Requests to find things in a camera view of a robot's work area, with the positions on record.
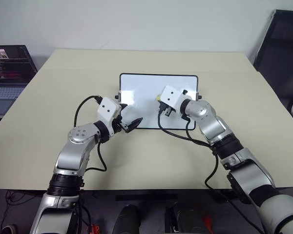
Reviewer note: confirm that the brown shoe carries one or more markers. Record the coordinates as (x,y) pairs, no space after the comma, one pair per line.
(11,229)

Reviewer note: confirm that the black framed whiteboard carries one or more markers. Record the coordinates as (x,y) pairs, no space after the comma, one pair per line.
(141,97)

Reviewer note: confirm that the open grey laptop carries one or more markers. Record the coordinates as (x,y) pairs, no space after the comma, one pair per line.
(7,73)

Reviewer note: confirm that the dark rounded shape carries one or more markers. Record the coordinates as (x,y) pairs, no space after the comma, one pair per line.
(185,219)
(126,219)

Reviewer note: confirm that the orange floor object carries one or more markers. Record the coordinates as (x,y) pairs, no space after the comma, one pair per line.
(208,223)
(95,229)

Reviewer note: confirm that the black chair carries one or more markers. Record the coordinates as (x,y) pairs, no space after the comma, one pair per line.
(280,53)

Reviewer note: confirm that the yellow whiteboard eraser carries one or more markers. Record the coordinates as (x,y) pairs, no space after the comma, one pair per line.
(158,97)

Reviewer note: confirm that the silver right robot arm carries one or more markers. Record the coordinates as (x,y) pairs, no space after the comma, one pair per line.
(246,170)

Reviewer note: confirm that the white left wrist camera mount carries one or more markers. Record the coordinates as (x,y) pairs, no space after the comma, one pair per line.
(107,108)

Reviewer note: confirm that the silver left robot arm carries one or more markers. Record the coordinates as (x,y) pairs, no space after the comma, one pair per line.
(73,156)

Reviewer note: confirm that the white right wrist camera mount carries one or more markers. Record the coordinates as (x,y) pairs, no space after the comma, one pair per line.
(172,96)

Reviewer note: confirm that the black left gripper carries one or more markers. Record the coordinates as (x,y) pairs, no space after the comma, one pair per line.
(117,124)

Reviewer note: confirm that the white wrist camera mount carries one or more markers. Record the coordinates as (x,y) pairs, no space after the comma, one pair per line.
(107,108)
(172,96)

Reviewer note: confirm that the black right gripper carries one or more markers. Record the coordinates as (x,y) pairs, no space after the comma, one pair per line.
(167,111)

